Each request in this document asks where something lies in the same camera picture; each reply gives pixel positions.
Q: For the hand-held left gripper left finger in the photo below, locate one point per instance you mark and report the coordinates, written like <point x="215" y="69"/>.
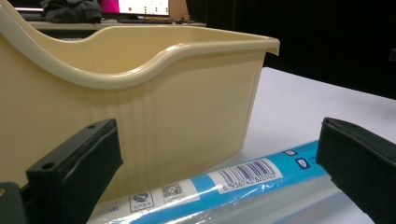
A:
<point x="71" y="174"/>

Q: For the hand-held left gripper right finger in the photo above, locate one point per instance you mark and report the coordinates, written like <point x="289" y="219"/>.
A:
<point x="361" y="168"/>

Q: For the cream plastic storage basket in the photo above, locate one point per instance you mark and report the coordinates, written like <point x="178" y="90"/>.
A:
<point x="174" y="112"/>

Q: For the blue and white packet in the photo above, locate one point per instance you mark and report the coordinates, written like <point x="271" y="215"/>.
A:
<point x="224" y="189"/>

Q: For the wooden desk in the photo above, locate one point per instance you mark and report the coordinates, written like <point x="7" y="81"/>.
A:
<point x="102" y="25"/>

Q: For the dark cloth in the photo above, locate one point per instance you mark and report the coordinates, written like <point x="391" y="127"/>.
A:
<point x="71" y="11"/>

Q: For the black keyboard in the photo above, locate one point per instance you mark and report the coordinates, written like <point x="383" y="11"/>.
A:
<point x="144" y="21"/>

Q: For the computer monitor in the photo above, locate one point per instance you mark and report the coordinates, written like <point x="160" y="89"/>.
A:
<point x="140" y="6"/>

